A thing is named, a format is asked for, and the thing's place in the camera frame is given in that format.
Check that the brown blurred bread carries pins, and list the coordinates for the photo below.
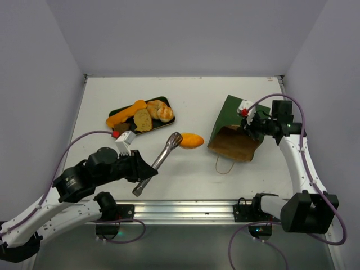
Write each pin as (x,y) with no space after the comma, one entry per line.
(122,127)

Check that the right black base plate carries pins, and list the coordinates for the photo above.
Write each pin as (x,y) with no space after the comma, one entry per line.
(249,211)

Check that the oval orange bread roll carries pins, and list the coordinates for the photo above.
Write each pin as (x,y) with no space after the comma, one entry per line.
(191,141)

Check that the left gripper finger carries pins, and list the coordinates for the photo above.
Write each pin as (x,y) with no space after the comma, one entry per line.
(146,173)
(139,161)

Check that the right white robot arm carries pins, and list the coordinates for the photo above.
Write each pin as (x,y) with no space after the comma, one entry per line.
(310,209)

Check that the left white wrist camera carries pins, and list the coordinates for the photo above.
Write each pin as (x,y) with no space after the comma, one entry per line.
(123,141)

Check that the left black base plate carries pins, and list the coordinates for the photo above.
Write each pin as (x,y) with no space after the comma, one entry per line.
(123,211)

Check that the round flower bread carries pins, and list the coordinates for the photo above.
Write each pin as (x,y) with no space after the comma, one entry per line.
(154,106)

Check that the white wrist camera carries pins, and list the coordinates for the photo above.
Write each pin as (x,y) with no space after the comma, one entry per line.
(123,141)
(247,110)

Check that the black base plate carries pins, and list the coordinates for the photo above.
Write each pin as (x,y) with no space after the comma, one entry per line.
(249,211)
(123,211)

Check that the round scored bun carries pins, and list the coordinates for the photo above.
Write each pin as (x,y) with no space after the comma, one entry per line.
(165,114)

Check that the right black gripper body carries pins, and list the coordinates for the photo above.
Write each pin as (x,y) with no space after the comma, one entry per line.
(253,128)

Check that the sliced toast bread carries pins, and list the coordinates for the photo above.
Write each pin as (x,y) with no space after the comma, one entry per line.
(143,120)

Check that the green paper bag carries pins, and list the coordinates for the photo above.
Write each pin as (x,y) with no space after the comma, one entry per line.
(228,139)

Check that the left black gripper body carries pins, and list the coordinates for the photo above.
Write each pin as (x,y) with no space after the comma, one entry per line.
(125,167)

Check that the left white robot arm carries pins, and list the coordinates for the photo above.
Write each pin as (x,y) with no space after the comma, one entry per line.
(22,237)

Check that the aluminium mounting rail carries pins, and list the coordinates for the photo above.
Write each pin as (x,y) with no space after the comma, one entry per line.
(148,212)

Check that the long orange bread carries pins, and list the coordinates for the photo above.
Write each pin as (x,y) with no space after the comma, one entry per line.
(121,116)

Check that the metal tongs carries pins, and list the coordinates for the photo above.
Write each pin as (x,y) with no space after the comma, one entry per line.
(173,142)

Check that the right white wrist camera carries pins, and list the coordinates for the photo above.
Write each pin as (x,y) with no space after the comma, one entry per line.
(247,110)

